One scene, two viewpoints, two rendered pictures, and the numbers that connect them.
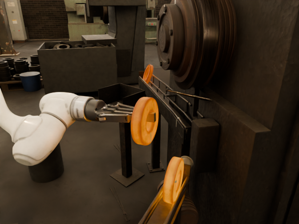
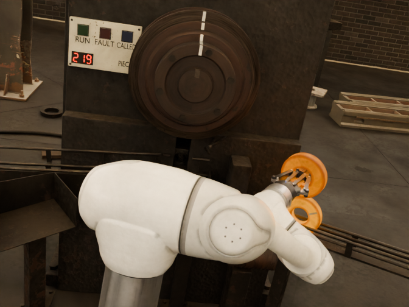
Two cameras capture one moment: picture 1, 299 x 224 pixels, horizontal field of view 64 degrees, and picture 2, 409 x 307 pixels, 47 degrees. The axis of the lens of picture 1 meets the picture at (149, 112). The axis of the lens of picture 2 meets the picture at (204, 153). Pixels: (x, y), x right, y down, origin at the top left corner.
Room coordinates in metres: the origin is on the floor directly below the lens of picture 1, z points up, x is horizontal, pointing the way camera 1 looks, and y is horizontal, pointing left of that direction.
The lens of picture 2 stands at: (0.89, 1.45, 1.57)
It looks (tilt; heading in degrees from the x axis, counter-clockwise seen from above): 25 degrees down; 276
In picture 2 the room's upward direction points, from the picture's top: 10 degrees clockwise
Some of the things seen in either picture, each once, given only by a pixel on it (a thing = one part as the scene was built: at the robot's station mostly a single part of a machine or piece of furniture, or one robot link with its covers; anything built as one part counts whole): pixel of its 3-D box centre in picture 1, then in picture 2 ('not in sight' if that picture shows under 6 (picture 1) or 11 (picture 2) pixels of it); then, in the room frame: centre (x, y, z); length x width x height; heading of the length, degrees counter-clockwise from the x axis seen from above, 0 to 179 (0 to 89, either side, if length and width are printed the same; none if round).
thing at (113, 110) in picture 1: (118, 114); (297, 183); (0.72, 0.10, 0.92); 0.11 x 0.01 x 0.04; 66
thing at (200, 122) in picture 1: (204, 146); (235, 186); (0.91, -0.24, 0.68); 0.11 x 0.08 x 0.24; 102
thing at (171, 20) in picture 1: (167, 38); (195, 84); (1.12, -0.08, 1.11); 0.28 x 0.06 x 0.28; 12
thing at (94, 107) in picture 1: (103, 111); (285, 189); (0.76, 0.16, 0.92); 0.09 x 0.08 x 0.07; 67
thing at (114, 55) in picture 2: not in sight; (104, 46); (1.49, -0.21, 1.15); 0.26 x 0.02 x 0.18; 12
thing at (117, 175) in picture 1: (123, 135); (28, 276); (1.58, 0.20, 0.36); 0.26 x 0.20 x 0.72; 47
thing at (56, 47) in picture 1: (80, 66); not in sight; (3.68, 1.08, 0.39); 1.03 x 0.83 x 0.79; 106
